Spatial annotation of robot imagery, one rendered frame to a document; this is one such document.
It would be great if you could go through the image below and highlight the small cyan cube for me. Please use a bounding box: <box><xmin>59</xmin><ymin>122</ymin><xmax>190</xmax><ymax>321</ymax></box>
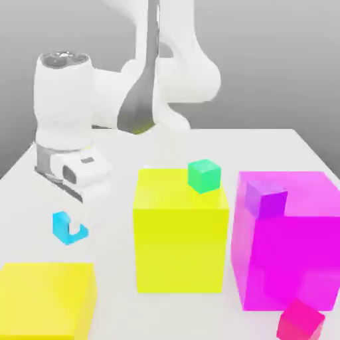
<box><xmin>52</xmin><ymin>211</ymin><xmax>90</xmax><ymax>246</ymax></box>

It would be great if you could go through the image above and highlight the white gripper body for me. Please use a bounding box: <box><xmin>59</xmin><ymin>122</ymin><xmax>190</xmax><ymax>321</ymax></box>
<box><xmin>33</xmin><ymin>166</ymin><xmax>112</xmax><ymax>227</ymax></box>

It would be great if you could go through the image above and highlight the small purple cube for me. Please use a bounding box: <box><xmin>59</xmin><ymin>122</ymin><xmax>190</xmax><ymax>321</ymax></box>
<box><xmin>244</xmin><ymin>179</ymin><xmax>289</xmax><ymax>220</ymax></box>

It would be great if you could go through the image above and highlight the large magenta box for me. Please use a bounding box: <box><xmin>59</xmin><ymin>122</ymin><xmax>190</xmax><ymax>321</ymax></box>
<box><xmin>230</xmin><ymin>170</ymin><xmax>340</xmax><ymax>312</ymax></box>

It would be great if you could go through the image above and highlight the large warm yellow box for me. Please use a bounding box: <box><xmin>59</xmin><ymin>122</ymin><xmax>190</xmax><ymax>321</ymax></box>
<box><xmin>0</xmin><ymin>262</ymin><xmax>97</xmax><ymax>340</ymax></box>

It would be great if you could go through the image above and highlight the small green cube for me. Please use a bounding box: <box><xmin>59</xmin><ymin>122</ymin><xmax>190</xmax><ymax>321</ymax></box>
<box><xmin>187</xmin><ymin>158</ymin><xmax>222</xmax><ymax>195</ymax></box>

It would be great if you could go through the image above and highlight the large lime yellow box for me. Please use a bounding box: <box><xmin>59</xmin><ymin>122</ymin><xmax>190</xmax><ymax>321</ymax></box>
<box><xmin>132</xmin><ymin>167</ymin><xmax>230</xmax><ymax>294</ymax></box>

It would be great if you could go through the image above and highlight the small pink cube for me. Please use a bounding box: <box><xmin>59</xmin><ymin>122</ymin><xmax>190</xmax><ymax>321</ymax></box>
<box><xmin>276</xmin><ymin>299</ymin><xmax>326</xmax><ymax>340</ymax></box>

